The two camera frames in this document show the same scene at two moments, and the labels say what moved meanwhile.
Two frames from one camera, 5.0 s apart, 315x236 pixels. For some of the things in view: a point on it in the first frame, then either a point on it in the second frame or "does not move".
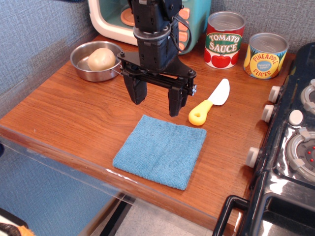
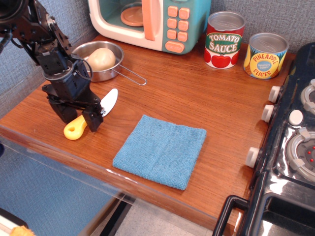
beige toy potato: x=101 y=59 does not move
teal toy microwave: x=112 y=20 does not move
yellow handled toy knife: x=198 y=116 -> x=75 y=130
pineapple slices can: x=265 y=55 does not move
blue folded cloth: x=161 y=152 does not move
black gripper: x=158 y=61 -> x=70 y=84
